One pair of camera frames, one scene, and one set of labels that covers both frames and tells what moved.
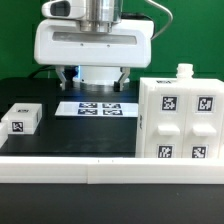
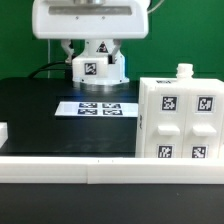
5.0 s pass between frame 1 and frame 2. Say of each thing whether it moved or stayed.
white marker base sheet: stayed
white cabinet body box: stayed
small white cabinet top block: moved
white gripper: moved
